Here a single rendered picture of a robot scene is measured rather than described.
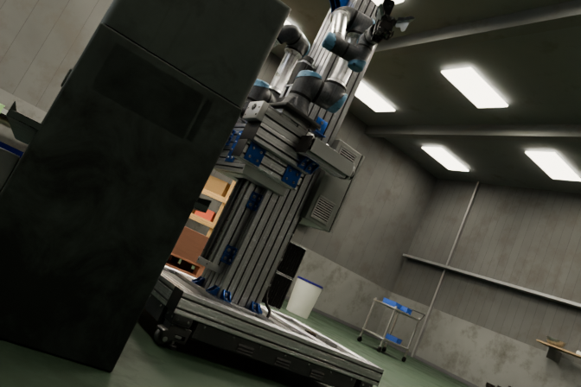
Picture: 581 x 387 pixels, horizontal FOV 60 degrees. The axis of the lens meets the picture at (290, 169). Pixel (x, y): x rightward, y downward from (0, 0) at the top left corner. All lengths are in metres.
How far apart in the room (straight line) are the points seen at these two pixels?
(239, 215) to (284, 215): 0.24
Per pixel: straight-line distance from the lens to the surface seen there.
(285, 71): 3.05
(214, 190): 9.54
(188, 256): 6.16
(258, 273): 2.61
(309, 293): 8.26
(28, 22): 10.08
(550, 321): 12.14
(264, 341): 2.37
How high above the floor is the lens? 0.44
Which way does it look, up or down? 11 degrees up
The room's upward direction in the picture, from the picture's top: 25 degrees clockwise
